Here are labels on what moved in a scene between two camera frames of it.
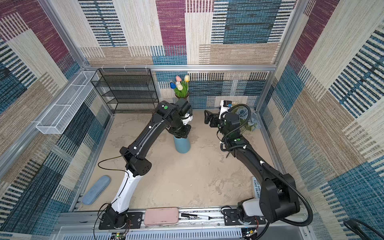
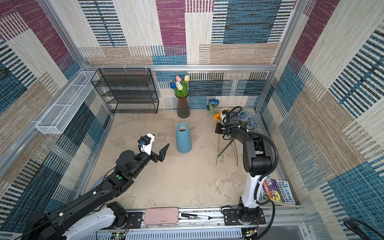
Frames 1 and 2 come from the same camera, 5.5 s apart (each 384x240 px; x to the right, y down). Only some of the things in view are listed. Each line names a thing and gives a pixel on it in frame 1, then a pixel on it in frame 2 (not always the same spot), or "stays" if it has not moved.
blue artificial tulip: [172, 85] stays
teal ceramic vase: [182, 144] stays
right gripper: [215, 117] -> [218, 131]
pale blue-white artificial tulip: [179, 85] stays
